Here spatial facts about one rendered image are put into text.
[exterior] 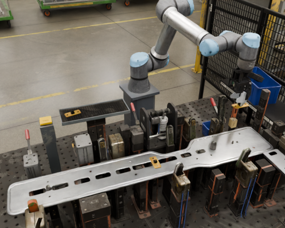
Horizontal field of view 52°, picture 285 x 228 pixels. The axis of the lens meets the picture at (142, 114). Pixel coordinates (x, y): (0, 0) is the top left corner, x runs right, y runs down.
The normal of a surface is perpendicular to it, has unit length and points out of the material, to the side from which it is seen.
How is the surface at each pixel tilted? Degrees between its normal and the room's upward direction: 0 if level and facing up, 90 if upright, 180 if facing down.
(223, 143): 0
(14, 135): 0
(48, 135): 90
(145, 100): 90
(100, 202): 0
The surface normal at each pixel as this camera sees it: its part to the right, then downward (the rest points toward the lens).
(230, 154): 0.01, -0.83
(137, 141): 0.34, 0.52
